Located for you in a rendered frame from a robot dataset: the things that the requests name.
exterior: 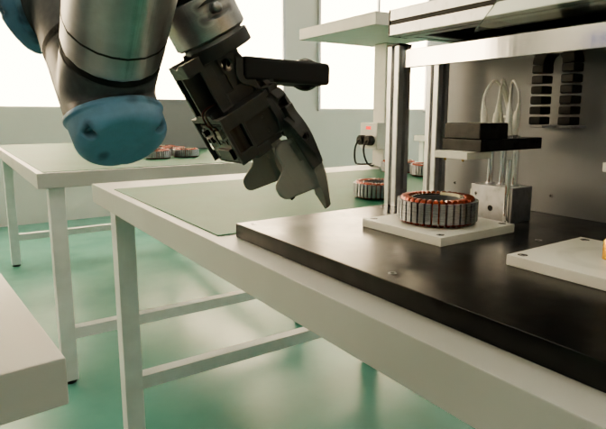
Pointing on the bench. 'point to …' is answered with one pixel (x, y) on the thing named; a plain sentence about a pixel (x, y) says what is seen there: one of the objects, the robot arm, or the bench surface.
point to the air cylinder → (488, 199)
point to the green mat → (252, 200)
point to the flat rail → (510, 46)
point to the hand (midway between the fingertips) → (309, 191)
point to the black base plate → (460, 281)
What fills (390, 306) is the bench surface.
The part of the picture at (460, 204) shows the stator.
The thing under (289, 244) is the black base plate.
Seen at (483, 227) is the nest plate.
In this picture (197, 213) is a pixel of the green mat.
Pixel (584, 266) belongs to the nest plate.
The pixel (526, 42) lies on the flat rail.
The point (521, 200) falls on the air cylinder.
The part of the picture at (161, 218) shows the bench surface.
